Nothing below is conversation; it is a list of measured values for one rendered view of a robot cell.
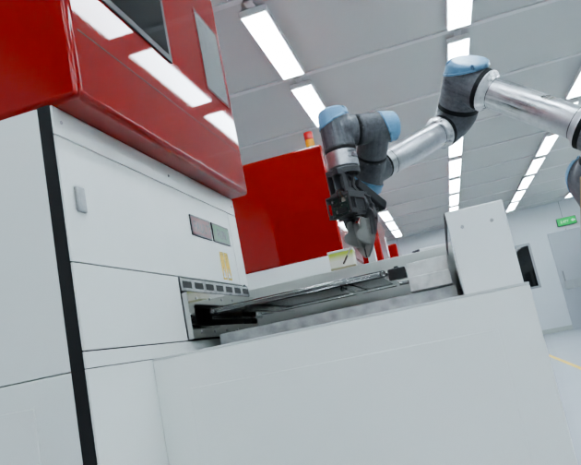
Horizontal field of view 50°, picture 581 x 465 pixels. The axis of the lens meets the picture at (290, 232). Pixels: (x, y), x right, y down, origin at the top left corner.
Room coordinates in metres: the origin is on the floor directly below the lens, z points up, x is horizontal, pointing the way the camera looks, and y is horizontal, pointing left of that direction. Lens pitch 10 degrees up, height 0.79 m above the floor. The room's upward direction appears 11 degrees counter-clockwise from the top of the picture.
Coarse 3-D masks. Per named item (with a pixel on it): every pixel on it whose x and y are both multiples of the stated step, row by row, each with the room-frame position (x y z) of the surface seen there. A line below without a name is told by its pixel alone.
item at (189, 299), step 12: (192, 300) 1.26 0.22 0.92; (204, 300) 1.32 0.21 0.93; (216, 300) 1.39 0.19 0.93; (228, 300) 1.47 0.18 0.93; (240, 300) 1.55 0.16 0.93; (192, 312) 1.25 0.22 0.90; (192, 324) 1.24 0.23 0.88; (240, 324) 1.52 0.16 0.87; (252, 324) 1.61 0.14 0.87; (192, 336) 1.24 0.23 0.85; (204, 336) 1.29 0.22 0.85; (216, 336) 1.35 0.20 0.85
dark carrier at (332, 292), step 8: (376, 280) 1.32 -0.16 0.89; (384, 280) 1.36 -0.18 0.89; (336, 288) 1.30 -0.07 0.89; (368, 288) 1.49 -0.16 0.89; (376, 288) 1.55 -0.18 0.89; (304, 296) 1.35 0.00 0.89; (312, 296) 1.40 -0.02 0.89; (320, 296) 1.45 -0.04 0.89; (328, 296) 1.51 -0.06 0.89; (336, 296) 1.56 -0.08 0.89; (264, 304) 1.36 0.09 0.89; (272, 304) 1.41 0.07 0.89; (280, 304) 1.46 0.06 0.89; (288, 304) 1.51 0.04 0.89; (296, 304) 1.57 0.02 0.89; (232, 312) 1.39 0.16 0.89; (240, 312) 1.44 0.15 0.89; (248, 312) 1.49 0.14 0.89; (256, 312) 1.55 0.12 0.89
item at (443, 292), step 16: (448, 288) 1.23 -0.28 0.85; (368, 304) 1.26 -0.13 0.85; (384, 304) 1.26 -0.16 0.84; (400, 304) 1.25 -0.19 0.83; (288, 320) 1.30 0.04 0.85; (304, 320) 1.29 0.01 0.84; (320, 320) 1.29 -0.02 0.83; (336, 320) 1.28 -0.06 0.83; (224, 336) 1.33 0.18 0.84; (240, 336) 1.32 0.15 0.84; (256, 336) 1.32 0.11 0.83
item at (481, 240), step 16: (480, 208) 1.01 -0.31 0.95; (496, 208) 1.00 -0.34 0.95; (448, 224) 1.02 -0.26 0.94; (464, 224) 1.01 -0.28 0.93; (480, 224) 1.01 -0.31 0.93; (496, 224) 1.00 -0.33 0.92; (464, 240) 1.02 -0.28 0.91; (480, 240) 1.01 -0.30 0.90; (496, 240) 1.00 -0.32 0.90; (512, 240) 1.00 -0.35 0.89; (464, 256) 1.02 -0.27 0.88; (480, 256) 1.01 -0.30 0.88; (496, 256) 1.01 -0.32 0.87; (512, 256) 1.00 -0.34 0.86; (464, 272) 1.02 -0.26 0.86; (480, 272) 1.01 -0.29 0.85; (496, 272) 1.01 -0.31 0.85; (512, 272) 1.00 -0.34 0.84; (464, 288) 1.02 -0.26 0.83; (480, 288) 1.01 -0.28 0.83
